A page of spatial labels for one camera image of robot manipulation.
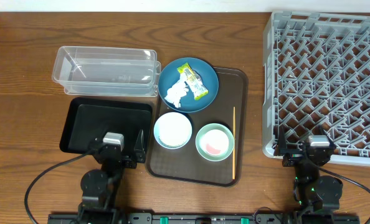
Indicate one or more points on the light blue bowl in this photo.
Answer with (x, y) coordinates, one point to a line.
(172, 130)

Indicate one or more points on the white cup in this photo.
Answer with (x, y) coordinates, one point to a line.
(215, 142)

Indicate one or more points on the white tissue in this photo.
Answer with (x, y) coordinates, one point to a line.
(177, 91)

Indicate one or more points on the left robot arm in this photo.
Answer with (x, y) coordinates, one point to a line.
(99, 186)

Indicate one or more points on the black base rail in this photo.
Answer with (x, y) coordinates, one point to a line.
(147, 218)

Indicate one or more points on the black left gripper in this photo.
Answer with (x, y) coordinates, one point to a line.
(140, 150)

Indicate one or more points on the wooden chopstick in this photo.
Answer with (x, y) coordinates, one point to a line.
(234, 137)

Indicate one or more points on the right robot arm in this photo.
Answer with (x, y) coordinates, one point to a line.
(318, 195)

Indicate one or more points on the clear plastic bin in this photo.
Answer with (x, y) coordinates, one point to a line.
(107, 71)

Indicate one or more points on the yellow green snack wrapper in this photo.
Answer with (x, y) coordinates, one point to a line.
(194, 81)

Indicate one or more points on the grey dishwasher rack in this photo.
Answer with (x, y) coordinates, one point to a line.
(317, 76)

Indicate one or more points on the mint green bowl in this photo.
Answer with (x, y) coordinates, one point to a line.
(207, 128)

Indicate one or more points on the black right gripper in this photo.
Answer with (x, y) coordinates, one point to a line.
(292, 157)

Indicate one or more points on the dark blue plate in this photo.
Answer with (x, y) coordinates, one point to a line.
(170, 75)

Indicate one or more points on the black plastic bin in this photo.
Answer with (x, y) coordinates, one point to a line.
(90, 118)

